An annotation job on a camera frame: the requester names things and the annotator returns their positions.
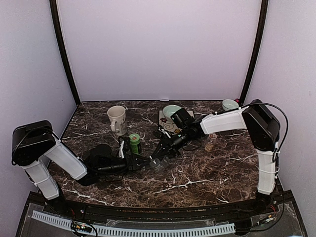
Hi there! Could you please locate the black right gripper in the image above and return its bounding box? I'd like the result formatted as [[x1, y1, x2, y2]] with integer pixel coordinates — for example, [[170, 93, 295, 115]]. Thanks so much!
[[152, 127, 192, 160]]

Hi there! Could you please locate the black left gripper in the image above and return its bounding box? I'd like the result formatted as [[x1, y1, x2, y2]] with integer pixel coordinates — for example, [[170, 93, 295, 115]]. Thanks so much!
[[97, 153, 151, 177]]

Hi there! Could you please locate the green labelled supplement bottle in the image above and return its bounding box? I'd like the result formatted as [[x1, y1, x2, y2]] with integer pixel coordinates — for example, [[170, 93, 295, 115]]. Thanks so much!
[[129, 133, 142, 155]]

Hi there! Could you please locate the clear pill bottle green label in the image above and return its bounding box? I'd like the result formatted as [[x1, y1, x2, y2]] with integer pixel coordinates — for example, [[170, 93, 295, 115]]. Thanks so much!
[[204, 133, 217, 152]]

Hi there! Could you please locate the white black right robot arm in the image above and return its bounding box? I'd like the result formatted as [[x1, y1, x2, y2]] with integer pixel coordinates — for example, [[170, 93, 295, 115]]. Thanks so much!
[[150, 99, 289, 214]]

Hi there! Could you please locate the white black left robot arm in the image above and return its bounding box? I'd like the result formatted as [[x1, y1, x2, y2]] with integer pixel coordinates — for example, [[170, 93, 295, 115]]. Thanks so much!
[[11, 120, 150, 215]]

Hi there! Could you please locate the square floral ceramic plate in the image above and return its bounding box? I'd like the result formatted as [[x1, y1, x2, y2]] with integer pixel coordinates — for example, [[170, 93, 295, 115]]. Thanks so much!
[[158, 110, 181, 134]]

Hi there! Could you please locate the light green ceramic bowl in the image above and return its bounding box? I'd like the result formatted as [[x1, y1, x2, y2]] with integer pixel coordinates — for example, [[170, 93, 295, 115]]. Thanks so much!
[[162, 105, 181, 120]]

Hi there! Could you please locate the white floral ceramic mug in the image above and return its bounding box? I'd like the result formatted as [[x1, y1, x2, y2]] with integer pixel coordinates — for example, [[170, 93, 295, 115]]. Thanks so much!
[[107, 106, 127, 136]]

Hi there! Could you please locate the small white-green ceramic bowl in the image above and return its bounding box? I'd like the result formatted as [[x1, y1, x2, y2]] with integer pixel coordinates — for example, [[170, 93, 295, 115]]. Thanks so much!
[[222, 99, 239, 111]]

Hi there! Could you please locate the white slotted cable duct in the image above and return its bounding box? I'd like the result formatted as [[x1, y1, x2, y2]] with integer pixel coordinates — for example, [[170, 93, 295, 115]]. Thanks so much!
[[31, 210, 236, 237]]

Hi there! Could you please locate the black right frame post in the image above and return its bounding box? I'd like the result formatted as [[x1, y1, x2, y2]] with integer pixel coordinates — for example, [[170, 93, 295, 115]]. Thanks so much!
[[239, 0, 269, 105]]

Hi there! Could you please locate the black frame post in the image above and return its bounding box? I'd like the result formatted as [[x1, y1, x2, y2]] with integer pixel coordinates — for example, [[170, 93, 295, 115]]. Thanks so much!
[[239, 0, 269, 105], [49, 0, 81, 107]]

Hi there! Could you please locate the black left frame post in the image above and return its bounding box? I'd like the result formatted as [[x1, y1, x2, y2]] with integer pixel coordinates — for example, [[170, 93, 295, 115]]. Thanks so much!
[[49, 0, 81, 107]]

